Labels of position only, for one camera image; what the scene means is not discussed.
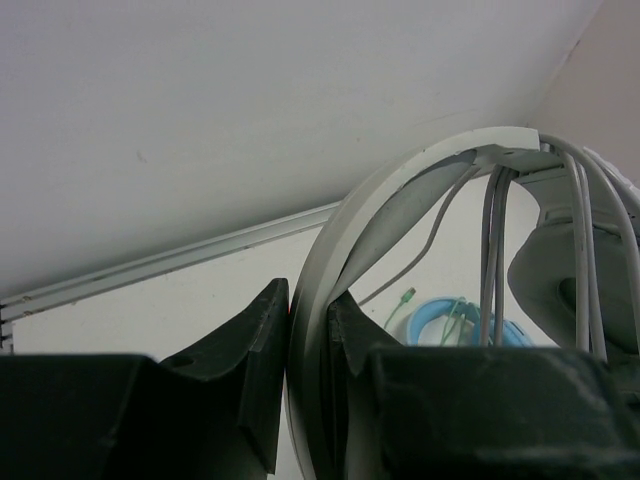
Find green headphone cable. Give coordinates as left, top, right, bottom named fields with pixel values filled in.
left=384, top=287, right=471, bottom=347

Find light blue headphones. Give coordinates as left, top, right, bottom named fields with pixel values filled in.
left=402, top=297, right=536, bottom=347

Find grey headphone cable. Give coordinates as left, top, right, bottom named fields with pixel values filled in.
left=359, top=132, right=640, bottom=361

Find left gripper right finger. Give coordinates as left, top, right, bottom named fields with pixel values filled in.
left=320, top=292, right=399, bottom=479

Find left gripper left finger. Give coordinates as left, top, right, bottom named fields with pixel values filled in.
left=149, top=278, right=290, bottom=475

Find grey white headphones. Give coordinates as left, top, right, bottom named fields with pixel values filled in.
left=287, top=127, right=639, bottom=479

